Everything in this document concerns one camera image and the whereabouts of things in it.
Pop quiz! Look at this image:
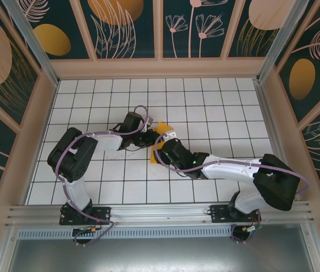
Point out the grey metal sheet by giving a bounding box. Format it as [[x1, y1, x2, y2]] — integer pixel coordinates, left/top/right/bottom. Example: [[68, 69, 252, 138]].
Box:
[[6, 238, 316, 272]]

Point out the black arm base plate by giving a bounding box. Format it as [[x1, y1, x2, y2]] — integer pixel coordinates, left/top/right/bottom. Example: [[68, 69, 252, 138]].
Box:
[[59, 206, 112, 226], [210, 203, 262, 224]]

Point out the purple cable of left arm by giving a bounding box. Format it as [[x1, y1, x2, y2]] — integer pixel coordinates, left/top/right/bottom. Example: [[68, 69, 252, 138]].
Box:
[[55, 105, 155, 247]]

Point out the small controller board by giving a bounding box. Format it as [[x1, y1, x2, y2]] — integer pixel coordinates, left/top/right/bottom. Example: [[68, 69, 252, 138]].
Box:
[[240, 222, 262, 235], [72, 226, 101, 236]]

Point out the slotted aluminium cable duct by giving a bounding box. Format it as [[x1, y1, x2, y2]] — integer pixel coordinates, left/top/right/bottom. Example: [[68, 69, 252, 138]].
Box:
[[16, 228, 234, 239]]

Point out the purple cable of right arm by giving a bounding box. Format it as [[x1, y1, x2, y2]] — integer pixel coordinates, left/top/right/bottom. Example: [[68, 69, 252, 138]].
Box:
[[153, 133, 310, 245]]

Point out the orange paper sheet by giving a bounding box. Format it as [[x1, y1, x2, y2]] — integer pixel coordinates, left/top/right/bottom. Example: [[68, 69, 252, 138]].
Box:
[[149, 121, 175, 165]]

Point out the aluminium side rail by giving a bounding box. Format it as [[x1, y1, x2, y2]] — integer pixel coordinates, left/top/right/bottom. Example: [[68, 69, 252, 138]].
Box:
[[253, 80, 301, 202]]

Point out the aluminium corner post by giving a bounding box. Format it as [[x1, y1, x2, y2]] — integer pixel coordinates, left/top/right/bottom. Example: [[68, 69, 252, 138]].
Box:
[[257, 0, 310, 83], [1, 0, 61, 87]]

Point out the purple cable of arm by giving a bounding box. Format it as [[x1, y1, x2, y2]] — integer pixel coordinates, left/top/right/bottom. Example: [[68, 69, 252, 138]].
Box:
[[55, 105, 155, 247], [153, 133, 310, 245]]

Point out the aluminium mounting rail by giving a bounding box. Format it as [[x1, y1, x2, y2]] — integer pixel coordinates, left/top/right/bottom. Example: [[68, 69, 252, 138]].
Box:
[[5, 201, 317, 229]]

